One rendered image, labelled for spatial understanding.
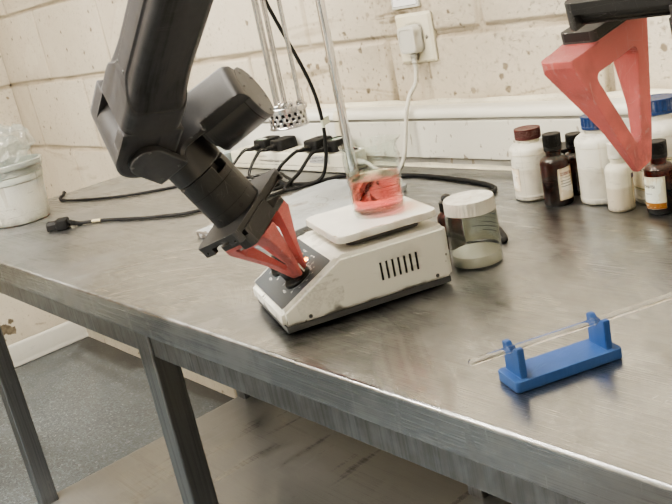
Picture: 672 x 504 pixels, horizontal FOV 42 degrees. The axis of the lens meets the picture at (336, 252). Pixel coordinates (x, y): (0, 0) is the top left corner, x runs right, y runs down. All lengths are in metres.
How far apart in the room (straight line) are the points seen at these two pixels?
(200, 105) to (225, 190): 0.09
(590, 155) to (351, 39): 0.67
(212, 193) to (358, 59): 0.87
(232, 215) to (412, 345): 0.22
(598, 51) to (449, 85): 1.09
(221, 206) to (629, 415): 0.43
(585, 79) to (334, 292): 0.53
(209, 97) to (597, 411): 0.44
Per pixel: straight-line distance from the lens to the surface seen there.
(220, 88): 0.82
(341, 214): 1.00
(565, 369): 0.73
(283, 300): 0.92
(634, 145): 0.47
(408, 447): 0.84
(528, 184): 1.23
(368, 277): 0.92
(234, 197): 0.87
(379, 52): 1.64
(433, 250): 0.95
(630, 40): 0.47
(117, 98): 0.77
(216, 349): 0.98
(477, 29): 1.48
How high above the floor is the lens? 1.09
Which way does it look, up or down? 17 degrees down
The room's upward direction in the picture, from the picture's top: 12 degrees counter-clockwise
